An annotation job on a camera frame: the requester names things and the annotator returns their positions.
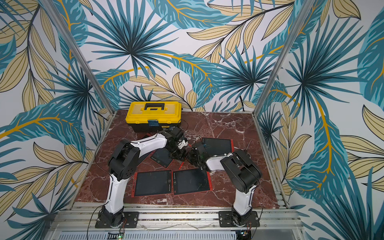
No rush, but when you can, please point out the left aluminium corner post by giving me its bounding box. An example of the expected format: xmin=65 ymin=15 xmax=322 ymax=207
xmin=41 ymin=0 xmax=115 ymax=115

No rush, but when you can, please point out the screwdriver with black handle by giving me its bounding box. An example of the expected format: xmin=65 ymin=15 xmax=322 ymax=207
xmin=244 ymin=140 xmax=252 ymax=154

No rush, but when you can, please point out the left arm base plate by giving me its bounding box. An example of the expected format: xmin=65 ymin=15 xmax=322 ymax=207
xmin=95 ymin=212 xmax=139 ymax=229

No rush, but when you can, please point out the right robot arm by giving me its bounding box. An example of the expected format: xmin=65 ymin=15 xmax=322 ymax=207
xmin=186 ymin=142 xmax=262 ymax=227

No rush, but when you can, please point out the aluminium corner post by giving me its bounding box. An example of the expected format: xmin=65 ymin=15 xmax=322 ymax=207
xmin=253 ymin=0 xmax=315 ymax=118
xmin=41 ymin=0 xmax=115 ymax=115

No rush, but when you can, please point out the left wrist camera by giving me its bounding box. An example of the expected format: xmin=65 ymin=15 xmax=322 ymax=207
xmin=177 ymin=140 xmax=189 ymax=150

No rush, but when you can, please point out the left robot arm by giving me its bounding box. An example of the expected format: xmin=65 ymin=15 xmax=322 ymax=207
xmin=98 ymin=127 xmax=188 ymax=228

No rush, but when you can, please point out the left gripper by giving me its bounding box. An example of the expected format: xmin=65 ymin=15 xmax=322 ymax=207
xmin=166 ymin=143 xmax=187 ymax=162

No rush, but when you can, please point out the yellow black toolbox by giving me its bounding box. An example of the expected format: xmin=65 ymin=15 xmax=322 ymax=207
xmin=126 ymin=102 xmax=182 ymax=133

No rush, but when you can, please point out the writing tablet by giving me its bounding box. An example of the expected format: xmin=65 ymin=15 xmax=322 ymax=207
xmin=203 ymin=138 xmax=234 ymax=156
xmin=150 ymin=148 xmax=173 ymax=169
xmin=132 ymin=170 xmax=172 ymax=197
xmin=173 ymin=169 xmax=212 ymax=195

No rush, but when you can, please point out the right aluminium corner post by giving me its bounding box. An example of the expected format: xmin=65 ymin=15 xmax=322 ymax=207
xmin=253 ymin=0 xmax=315 ymax=118

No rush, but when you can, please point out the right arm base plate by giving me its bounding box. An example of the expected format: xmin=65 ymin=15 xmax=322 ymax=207
xmin=218 ymin=211 xmax=260 ymax=228

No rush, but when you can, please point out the aluminium frame rail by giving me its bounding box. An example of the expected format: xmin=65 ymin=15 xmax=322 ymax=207
xmin=45 ymin=203 xmax=308 ymax=240

